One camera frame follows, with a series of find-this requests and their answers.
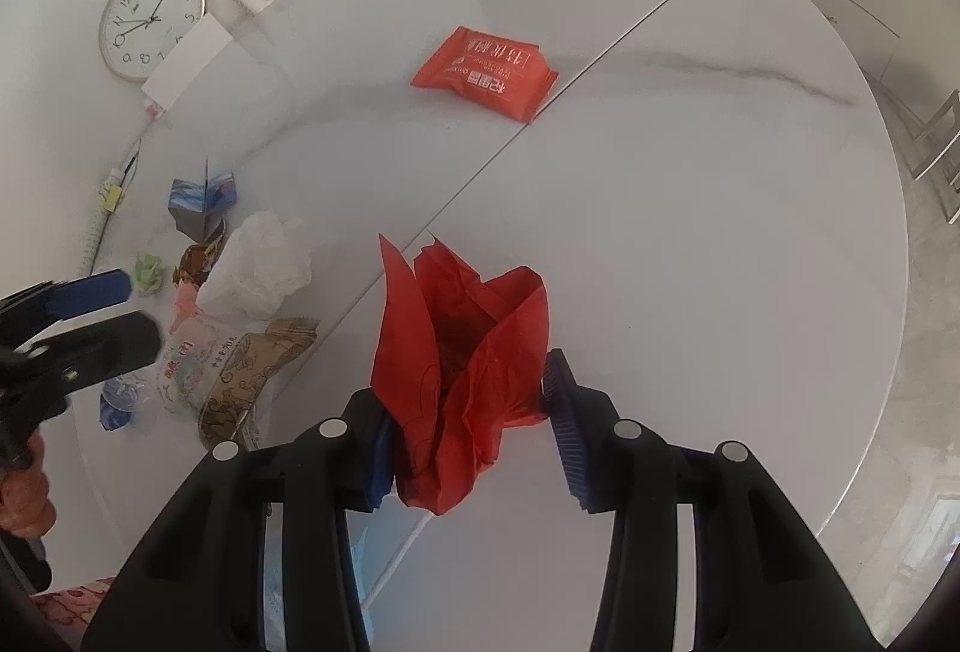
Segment pink printed clothing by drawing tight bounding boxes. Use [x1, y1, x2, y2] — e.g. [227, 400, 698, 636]
[30, 581, 117, 652]

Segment crumpled clear plastic wrap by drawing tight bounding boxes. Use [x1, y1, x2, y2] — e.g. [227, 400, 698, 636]
[196, 209, 314, 321]

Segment white stick with yellow clip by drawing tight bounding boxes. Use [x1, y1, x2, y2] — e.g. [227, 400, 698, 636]
[79, 138, 143, 274]

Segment white card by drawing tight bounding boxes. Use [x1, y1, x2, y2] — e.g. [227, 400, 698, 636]
[141, 14, 232, 112]

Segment green crumpled paper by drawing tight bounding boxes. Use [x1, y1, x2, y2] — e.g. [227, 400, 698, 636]
[133, 253, 166, 295]

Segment red tissue packet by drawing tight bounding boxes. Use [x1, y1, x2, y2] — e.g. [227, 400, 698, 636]
[410, 26, 560, 124]

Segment small brown snack wrapper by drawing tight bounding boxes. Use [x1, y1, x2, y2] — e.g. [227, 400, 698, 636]
[174, 224, 230, 289]

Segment pink white snack bag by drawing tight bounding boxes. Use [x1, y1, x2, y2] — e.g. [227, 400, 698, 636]
[154, 288, 260, 424]

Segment red plastic bag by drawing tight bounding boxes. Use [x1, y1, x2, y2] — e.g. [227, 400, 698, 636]
[371, 233, 551, 516]

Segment person's left hand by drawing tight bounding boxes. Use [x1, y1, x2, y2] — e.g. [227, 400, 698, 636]
[0, 434, 55, 539]

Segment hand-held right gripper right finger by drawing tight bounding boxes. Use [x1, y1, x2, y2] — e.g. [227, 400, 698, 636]
[541, 348, 882, 652]

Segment brown patterned wrapper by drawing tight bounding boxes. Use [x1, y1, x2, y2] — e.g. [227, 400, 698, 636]
[196, 316, 322, 450]

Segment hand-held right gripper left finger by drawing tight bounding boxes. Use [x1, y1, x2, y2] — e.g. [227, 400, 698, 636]
[81, 388, 398, 652]

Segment round white wall clock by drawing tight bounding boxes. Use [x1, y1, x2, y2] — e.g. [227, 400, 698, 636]
[97, 0, 206, 82]

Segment blue bird print carton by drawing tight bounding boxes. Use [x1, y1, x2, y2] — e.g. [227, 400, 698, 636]
[166, 155, 239, 238]

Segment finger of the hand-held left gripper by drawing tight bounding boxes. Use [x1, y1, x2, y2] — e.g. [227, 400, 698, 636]
[0, 311, 163, 402]
[0, 269, 134, 325]

